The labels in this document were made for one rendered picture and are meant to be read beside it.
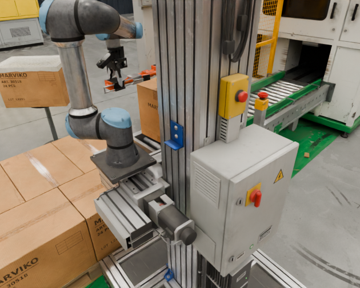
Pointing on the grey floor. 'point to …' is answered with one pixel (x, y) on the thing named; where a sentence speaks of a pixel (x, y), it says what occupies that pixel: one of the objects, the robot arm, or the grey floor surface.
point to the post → (260, 111)
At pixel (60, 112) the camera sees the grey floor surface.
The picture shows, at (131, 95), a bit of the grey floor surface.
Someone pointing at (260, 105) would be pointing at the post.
